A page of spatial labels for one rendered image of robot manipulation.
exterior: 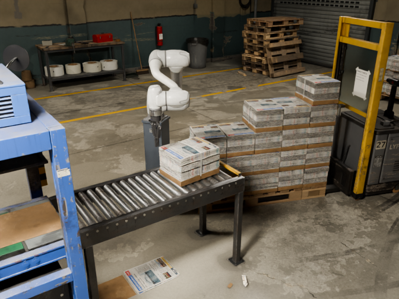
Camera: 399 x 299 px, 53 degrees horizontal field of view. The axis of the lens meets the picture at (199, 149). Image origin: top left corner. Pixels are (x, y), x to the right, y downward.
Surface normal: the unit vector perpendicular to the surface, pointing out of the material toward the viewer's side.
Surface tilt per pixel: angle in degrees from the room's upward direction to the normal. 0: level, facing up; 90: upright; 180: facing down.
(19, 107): 90
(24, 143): 90
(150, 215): 90
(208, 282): 0
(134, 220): 90
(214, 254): 0
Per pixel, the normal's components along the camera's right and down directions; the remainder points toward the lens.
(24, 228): 0.00, -0.92
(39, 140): 0.56, 0.33
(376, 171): 0.25, 0.38
